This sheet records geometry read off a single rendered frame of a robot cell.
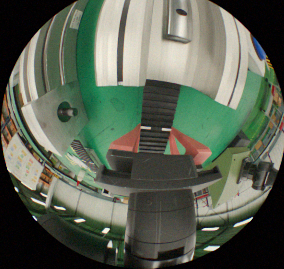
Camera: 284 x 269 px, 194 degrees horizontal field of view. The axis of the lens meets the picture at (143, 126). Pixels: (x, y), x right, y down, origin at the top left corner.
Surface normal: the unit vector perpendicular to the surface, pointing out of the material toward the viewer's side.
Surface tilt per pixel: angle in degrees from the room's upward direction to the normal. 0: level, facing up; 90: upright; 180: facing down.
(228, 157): 90
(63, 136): 90
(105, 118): 0
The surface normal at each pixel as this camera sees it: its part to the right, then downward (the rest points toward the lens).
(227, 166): -0.99, -0.11
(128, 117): -0.05, 0.61
